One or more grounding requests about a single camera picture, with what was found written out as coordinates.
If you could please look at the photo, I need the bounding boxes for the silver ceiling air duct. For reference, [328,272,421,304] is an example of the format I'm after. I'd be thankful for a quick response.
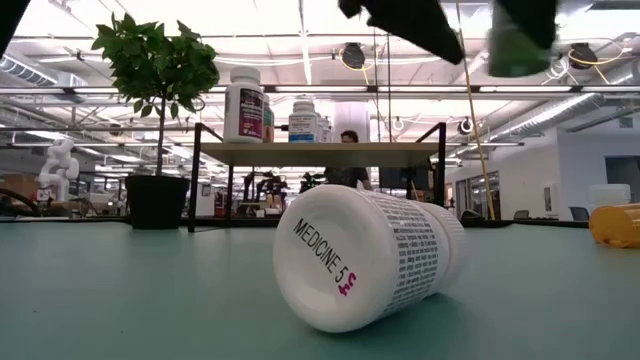
[487,74,640,144]
[0,52,89,104]

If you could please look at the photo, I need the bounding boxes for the green cap bottle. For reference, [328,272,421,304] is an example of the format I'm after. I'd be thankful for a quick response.
[488,14,553,79]

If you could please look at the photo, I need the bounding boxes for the wooden shelf black legs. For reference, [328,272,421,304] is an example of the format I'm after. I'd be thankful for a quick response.
[187,122,448,235]

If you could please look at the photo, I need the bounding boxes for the black cable loop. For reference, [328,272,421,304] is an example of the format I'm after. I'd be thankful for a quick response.
[0,187,42,218]

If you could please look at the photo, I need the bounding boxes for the green table mat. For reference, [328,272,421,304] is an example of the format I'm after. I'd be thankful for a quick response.
[0,222,640,360]

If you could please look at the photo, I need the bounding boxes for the orange pill vial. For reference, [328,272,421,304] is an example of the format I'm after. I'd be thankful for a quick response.
[588,203,640,250]

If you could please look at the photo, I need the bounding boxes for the clear jar flower label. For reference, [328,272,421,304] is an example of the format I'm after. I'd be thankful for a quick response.
[261,94,276,144]

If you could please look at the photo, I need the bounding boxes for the potted green plant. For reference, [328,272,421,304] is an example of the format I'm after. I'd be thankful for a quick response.
[91,13,221,231]

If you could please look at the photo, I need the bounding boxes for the white bottle purple label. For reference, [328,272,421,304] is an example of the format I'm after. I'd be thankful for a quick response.
[222,65,265,145]

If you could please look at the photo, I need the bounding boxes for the yellow hanging cable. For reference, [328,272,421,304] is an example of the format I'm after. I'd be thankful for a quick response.
[455,0,497,221]

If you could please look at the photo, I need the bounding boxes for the black monitor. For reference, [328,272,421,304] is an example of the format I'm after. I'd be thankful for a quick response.
[378,167,431,190]

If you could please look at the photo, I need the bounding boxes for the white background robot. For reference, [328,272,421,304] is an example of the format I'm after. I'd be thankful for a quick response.
[37,138,81,204]

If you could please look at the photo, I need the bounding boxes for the white Medicine 5 bottle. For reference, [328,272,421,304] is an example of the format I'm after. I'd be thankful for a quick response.
[272,183,470,334]

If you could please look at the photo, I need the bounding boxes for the person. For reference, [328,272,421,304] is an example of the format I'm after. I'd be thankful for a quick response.
[323,129,375,192]

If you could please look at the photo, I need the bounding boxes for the black aluminium rig frame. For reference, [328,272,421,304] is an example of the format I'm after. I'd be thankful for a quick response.
[117,217,591,230]

